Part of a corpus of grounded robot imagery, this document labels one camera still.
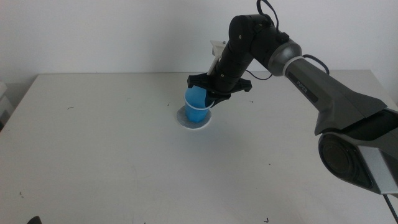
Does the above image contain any blue plastic cup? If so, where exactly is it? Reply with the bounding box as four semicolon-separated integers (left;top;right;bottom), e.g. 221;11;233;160
183;86;215;123

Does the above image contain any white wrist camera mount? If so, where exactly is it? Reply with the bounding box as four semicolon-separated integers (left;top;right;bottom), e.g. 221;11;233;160
206;39;228;77

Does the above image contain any braided black base cable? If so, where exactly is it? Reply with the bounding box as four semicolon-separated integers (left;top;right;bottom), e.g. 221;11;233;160
381;193;398;223

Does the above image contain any round grey cup mat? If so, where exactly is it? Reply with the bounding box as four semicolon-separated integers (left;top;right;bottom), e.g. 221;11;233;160
176;105;213;131

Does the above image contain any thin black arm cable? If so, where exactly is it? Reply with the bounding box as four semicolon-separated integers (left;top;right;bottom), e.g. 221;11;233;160
244;0;330;82

